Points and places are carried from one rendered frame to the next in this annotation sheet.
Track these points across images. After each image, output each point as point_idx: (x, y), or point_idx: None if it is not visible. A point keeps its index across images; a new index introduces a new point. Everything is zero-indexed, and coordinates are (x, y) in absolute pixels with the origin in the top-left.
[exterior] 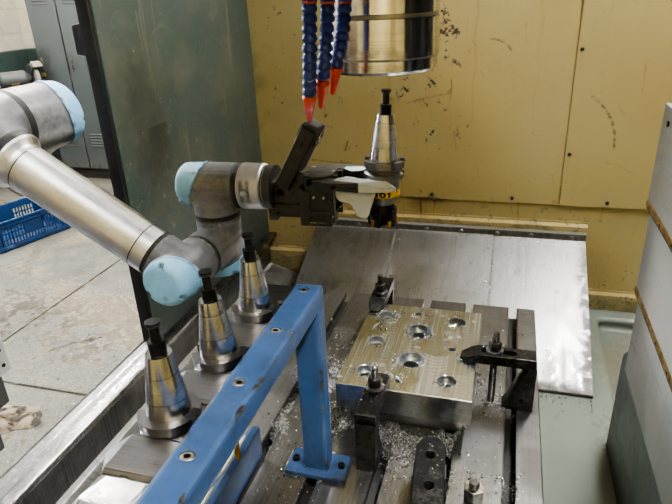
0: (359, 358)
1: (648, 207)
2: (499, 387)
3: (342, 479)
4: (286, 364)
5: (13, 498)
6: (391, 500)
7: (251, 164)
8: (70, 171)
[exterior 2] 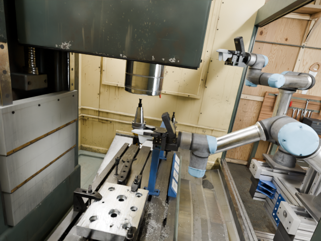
0: (141, 199)
1: (13, 151)
2: (81, 218)
3: (144, 186)
4: (173, 235)
5: (236, 211)
6: (131, 184)
7: (187, 132)
8: (240, 130)
